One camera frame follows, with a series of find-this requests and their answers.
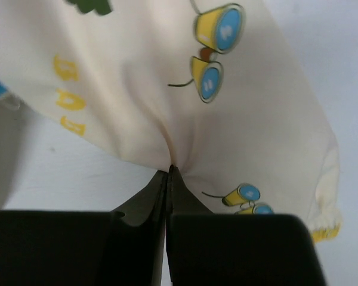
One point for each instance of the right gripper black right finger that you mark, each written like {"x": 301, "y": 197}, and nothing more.
{"x": 205, "y": 248}

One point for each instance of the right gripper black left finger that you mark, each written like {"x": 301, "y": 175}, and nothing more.
{"x": 120, "y": 247}

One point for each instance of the yellow patterned child jacket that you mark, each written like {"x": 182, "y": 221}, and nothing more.
{"x": 208, "y": 86}

